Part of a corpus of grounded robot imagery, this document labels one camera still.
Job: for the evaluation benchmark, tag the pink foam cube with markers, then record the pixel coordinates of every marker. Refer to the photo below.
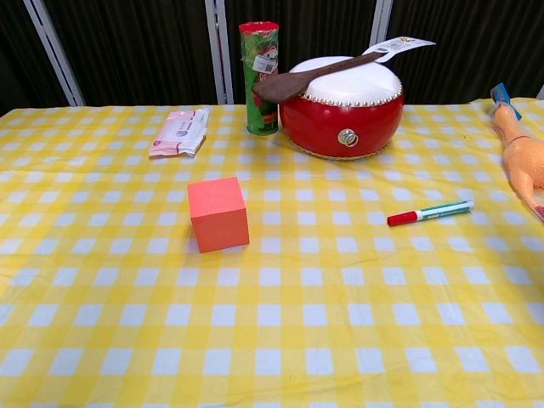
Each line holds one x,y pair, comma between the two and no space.
219,221

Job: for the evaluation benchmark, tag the red capped green marker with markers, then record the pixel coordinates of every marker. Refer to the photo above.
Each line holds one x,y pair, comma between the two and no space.
438,211

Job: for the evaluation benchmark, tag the green chips can red lid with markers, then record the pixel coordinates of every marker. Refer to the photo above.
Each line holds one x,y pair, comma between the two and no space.
259,115

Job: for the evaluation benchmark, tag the red drum white skin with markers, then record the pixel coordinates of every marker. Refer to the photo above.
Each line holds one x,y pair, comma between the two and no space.
340,119

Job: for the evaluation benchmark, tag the pink wet wipes pack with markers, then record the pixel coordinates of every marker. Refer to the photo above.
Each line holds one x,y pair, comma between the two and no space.
178,134

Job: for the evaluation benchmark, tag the dark wooden spatula with tag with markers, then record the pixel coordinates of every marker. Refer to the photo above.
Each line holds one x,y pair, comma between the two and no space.
276,87

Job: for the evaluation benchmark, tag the yellow white checked tablecloth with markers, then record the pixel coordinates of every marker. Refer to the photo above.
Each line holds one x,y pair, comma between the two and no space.
170,297

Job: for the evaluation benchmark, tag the orange rubber chicken toy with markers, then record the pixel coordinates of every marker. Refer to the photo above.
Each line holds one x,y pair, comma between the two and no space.
523,161

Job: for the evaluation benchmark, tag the grey metal frame post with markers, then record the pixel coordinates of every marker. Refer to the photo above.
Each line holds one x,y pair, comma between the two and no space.
380,21
540,91
53,51
219,51

